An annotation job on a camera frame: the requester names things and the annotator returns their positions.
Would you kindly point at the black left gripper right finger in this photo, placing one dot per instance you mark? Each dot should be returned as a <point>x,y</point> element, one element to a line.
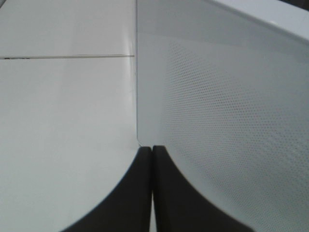
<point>179,207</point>

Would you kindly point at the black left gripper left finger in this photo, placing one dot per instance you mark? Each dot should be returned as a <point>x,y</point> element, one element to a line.
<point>127,208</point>

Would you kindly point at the white microwave door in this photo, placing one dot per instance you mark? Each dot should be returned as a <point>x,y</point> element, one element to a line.
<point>223,85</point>

